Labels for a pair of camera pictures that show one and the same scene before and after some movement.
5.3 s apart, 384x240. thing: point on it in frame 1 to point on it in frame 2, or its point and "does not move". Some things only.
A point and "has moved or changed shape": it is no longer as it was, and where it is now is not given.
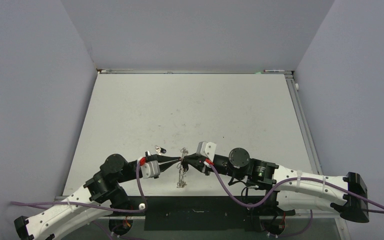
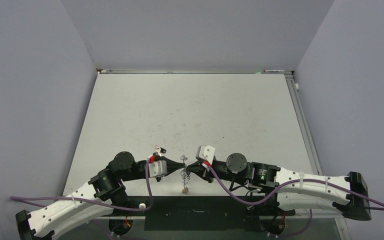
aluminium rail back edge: (101, 71) does not move
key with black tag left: (160, 150) does not move
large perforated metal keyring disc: (181, 183) has moved or changed shape
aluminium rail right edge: (305, 123) does not move
